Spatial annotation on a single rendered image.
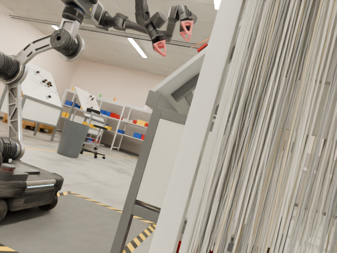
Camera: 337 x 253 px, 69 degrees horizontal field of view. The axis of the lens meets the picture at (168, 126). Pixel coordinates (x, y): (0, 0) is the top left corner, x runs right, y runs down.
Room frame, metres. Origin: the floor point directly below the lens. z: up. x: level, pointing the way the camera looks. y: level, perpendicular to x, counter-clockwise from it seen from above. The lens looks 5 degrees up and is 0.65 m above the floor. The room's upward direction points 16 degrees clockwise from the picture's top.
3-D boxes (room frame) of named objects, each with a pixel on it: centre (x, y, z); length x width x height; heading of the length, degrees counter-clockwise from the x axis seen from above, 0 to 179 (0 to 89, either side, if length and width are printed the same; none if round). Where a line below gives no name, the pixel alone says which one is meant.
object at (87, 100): (7.86, 2.59, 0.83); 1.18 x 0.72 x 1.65; 165
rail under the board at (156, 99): (1.58, -0.05, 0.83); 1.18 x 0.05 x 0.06; 165
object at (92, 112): (6.75, 2.08, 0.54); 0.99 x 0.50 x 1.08; 166
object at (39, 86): (5.64, 3.15, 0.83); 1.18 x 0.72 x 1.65; 163
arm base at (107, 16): (1.81, 0.65, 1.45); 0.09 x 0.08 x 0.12; 163
